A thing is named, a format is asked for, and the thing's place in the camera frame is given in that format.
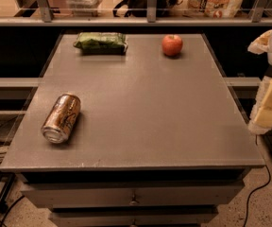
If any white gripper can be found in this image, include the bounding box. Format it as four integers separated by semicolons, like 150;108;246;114
247;30;272;134

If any colourful snack bag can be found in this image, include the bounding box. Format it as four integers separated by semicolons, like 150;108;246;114
184;0;243;18

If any red apple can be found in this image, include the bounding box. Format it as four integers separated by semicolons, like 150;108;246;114
161;34;183;57

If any orange soda can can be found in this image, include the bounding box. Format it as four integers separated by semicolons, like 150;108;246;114
41;94;81;144

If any drawer with knob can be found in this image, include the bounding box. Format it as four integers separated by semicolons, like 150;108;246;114
49;208;218;227
21;181;244;208

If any lower drawer with knob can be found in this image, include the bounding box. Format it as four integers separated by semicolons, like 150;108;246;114
49;208;218;227

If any black backpack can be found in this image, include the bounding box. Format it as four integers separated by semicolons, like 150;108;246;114
112;0;181;17

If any black floor cable right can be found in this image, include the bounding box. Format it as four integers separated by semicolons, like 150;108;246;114
242;135;272;227

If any grey metal railing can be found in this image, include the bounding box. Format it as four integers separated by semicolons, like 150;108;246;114
0;0;272;27

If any grey drawer cabinet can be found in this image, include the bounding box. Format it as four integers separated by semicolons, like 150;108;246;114
1;34;264;214

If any upper drawer with knob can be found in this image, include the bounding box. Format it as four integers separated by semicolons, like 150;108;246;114
21;181;244;208

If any green chip bag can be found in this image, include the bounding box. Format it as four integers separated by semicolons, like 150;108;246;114
74;32;128;55

